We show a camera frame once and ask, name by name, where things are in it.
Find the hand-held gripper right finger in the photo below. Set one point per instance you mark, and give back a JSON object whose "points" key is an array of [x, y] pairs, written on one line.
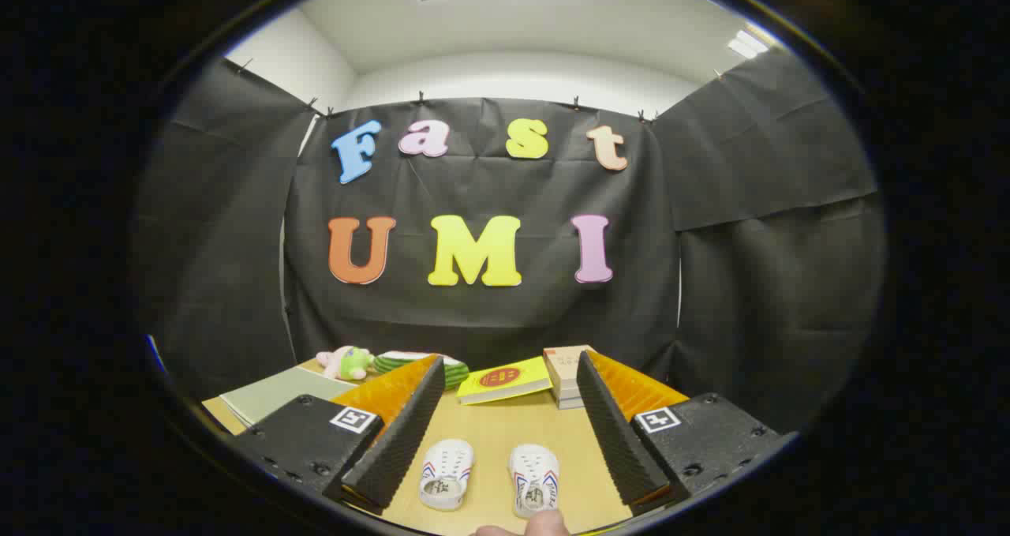
{"points": [[611, 433]]}

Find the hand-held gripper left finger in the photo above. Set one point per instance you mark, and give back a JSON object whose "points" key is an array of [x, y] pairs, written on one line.
{"points": [[398, 433]]}

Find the white shoe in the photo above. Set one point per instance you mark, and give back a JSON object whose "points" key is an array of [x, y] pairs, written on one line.
{"points": [[447, 469], [534, 473]]}

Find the beige fabric storage box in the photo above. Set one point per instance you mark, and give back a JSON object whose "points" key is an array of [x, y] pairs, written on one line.
{"points": [[276, 394]]}

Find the pale grey book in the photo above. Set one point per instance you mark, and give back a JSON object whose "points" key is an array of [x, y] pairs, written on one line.
{"points": [[571, 406], [570, 399]]}

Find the watermelon slice plush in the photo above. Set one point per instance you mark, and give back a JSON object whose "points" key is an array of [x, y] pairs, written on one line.
{"points": [[394, 362]]}

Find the tan cover book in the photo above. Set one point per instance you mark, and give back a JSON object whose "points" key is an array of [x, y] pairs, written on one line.
{"points": [[564, 366]]}

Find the pink green plush toy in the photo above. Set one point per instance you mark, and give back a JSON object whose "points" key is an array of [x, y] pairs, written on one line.
{"points": [[347, 362]]}

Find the yellow book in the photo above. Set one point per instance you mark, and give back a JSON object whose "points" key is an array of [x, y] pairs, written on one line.
{"points": [[505, 380]]}

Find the small ceiling light panel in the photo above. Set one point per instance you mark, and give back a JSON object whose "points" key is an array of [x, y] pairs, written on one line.
{"points": [[746, 43]]}

